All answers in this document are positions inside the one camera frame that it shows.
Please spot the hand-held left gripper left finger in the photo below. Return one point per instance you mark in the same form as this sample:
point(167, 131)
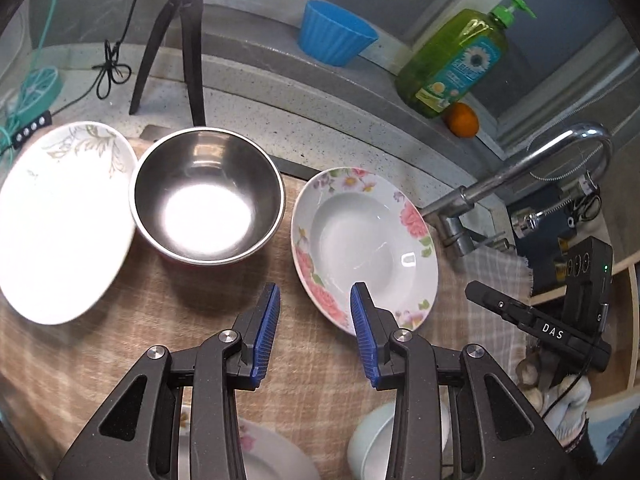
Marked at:
point(267, 330)

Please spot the white plate with leaf print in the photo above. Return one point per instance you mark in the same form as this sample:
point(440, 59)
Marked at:
point(60, 220)

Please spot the steel bowl with red outside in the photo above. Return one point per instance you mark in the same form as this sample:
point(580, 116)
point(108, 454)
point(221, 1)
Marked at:
point(210, 195)

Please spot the black tripod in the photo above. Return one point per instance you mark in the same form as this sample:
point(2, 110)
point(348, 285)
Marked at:
point(192, 60)

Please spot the blue ribbed cup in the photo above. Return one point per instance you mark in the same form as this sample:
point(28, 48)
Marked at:
point(332, 35)

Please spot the white ceramic bowl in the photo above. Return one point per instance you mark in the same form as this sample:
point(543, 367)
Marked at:
point(370, 445)

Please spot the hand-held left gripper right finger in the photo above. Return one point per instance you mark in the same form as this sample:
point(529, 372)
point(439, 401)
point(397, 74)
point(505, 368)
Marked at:
point(362, 330)

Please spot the deep plate with pink flowers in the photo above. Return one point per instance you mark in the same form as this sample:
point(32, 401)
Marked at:
point(365, 240)

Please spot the teal round fan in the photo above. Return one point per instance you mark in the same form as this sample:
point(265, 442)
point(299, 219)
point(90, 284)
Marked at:
point(40, 87)

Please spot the orange fruit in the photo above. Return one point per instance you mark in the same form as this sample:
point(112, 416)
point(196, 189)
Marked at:
point(462, 121)

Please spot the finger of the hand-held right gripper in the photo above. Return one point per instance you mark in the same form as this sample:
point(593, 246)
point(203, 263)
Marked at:
point(495, 302)

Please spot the green dish soap bottle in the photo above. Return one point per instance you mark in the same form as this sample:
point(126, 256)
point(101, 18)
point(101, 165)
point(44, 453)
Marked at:
point(450, 65)

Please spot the checked cloth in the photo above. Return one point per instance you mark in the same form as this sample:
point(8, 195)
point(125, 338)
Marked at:
point(310, 360)

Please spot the black inline remote control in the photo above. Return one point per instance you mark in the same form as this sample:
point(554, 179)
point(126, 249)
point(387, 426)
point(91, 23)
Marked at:
point(32, 127)

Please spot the chrome faucet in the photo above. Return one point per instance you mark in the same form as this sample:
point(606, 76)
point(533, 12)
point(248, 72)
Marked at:
point(505, 177)

